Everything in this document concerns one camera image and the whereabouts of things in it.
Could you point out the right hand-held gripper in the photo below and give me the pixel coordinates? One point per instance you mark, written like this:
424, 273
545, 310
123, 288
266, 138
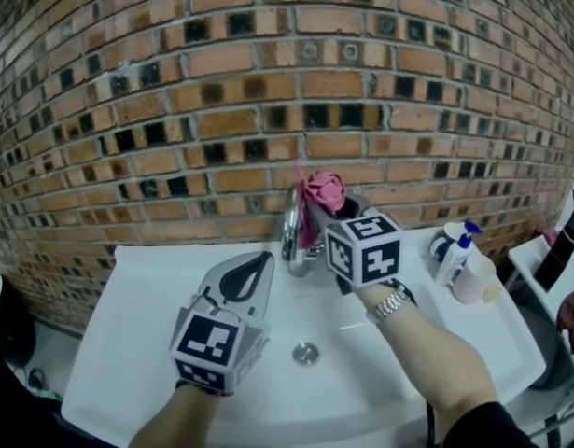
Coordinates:
366, 250

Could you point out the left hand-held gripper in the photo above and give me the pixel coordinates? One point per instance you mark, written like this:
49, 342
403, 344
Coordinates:
207, 343

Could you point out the pink cloth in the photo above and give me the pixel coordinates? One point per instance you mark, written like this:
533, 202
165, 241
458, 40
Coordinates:
324, 189

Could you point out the chrome faucet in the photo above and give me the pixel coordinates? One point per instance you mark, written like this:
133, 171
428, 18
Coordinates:
293, 231

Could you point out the person's left forearm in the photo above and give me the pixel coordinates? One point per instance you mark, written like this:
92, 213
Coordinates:
174, 418

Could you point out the person's right forearm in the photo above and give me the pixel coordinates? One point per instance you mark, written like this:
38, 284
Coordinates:
431, 357

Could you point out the metal sink drain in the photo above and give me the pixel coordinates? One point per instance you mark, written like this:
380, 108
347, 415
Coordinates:
306, 353

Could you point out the silver wristwatch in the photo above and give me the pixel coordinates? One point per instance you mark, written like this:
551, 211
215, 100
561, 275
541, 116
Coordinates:
388, 307

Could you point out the white toothbrush holder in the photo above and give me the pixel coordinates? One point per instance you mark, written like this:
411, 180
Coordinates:
443, 255

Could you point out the white round bottle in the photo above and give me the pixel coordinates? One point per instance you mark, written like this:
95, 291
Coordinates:
473, 283

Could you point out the white sink basin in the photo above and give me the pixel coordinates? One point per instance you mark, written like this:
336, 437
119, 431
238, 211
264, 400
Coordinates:
352, 390

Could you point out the pale yellow soap bar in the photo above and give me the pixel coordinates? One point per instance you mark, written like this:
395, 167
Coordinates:
491, 296

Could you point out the white shelf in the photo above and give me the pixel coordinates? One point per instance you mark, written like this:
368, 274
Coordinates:
524, 261

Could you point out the crumpled pink rag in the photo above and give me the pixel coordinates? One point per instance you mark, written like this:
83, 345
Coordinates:
550, 237

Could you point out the black bottle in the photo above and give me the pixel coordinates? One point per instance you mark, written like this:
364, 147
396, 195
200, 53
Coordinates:
562, 250

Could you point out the black chair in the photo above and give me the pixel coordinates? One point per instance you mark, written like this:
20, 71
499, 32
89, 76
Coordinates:
11, 334

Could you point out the person's dark shirt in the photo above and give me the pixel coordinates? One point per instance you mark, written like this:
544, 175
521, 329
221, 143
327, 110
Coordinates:
492, 427

